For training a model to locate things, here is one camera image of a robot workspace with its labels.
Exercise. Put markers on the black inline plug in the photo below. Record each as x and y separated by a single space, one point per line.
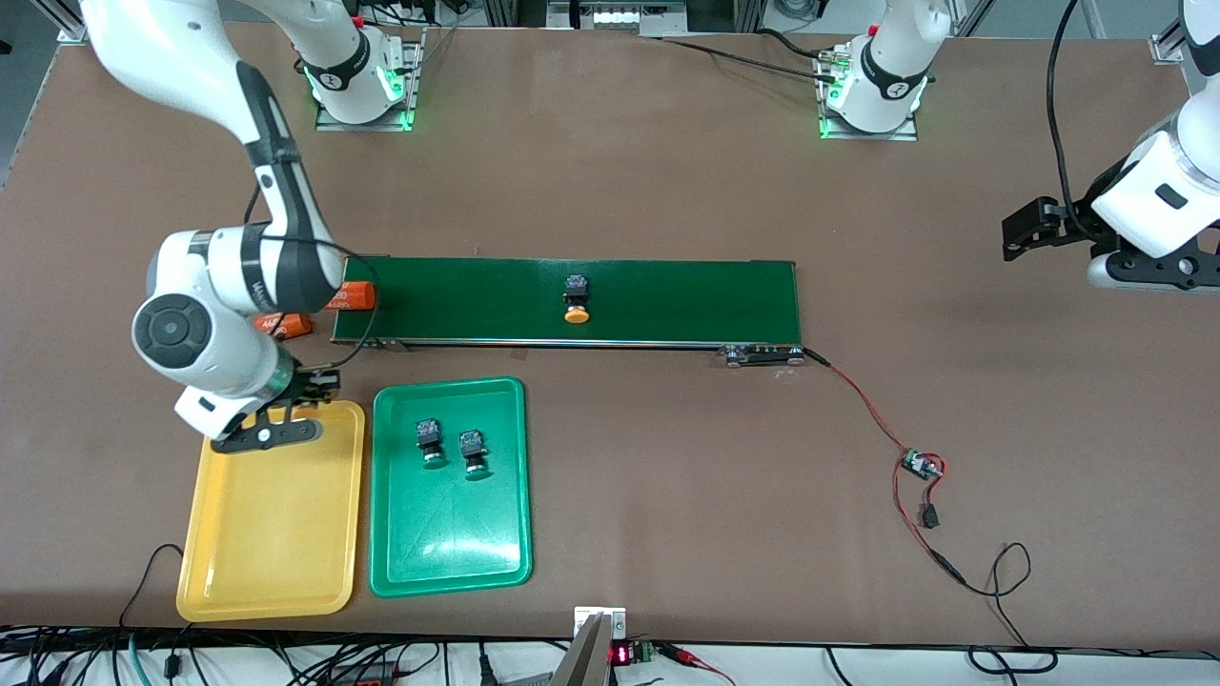
929 517

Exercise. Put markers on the green conveyor belt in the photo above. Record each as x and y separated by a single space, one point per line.
667 300

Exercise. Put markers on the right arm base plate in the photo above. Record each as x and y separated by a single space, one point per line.
416 95

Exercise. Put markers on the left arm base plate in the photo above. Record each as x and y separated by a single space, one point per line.
896 135

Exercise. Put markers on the green mushroom push button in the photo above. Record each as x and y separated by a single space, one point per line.
431 440
475 453

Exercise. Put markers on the red black power lead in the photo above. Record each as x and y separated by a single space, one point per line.
896 495

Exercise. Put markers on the yellow plastic tray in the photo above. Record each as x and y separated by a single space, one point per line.
272 534

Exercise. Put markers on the green plastic tray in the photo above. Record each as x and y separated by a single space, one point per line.
448 534

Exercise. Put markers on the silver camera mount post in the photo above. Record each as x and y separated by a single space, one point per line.
586 657

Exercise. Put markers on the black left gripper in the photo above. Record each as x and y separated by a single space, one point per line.
1084 213

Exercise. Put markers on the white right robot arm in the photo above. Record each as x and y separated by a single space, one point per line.
210 333

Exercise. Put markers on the orange printed cylinder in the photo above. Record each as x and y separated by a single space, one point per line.
294 326
355 296

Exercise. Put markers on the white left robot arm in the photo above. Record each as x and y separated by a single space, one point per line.
1163 191

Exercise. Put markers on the red digit display module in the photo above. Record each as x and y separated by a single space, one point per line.
621 655

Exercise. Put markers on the small controller circuit board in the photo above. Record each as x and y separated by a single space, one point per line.
920 464

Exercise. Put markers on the metal box with white label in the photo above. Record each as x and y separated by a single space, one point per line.
620 17

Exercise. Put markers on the aluminium frame profile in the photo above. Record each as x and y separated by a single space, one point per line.
67 24
1168 43

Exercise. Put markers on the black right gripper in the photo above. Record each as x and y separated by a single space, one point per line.
307 385

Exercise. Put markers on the yellow mushroom push button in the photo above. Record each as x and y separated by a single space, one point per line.
576 297

